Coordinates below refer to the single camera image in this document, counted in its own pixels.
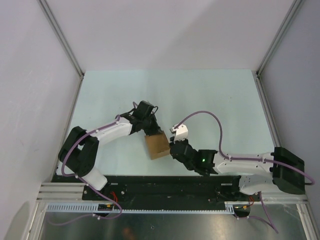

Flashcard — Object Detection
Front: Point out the white slotted cable duct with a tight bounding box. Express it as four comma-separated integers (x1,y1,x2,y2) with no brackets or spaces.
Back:
45,202,235,215

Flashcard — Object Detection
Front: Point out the brown cardboard express box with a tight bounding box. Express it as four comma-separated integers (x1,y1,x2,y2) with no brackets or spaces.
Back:
144,131,170,160

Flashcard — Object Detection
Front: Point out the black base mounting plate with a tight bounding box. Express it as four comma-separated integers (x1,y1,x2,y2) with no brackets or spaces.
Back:
51,174,251,211

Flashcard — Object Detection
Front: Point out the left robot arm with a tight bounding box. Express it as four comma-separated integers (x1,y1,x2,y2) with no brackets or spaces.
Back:
58,100,163,200

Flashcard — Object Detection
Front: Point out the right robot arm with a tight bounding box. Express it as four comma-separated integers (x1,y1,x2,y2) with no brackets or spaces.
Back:
169,139,305,201

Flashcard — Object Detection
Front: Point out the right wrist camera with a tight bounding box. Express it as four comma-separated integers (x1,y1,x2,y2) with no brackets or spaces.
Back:
170,124,189,143

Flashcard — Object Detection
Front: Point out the left aluminium corner post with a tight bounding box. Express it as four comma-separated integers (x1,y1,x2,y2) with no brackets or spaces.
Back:
37,0,85,80

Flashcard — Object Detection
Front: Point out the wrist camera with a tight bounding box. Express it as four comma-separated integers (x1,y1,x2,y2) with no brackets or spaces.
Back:
143,100,154,107
170,124,189,143

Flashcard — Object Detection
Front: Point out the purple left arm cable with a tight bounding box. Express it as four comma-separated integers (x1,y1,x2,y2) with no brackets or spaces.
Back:
61,101,123,226

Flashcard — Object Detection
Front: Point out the right aluminium corner post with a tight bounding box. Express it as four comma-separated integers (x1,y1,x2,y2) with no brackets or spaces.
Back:
254,0,305,78

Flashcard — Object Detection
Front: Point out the aluminium corner post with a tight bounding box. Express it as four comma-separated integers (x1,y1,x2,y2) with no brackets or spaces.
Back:
37,0,85,80
254,0,305,78

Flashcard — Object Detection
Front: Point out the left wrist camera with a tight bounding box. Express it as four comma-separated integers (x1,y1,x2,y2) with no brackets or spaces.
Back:
143,100,154,107

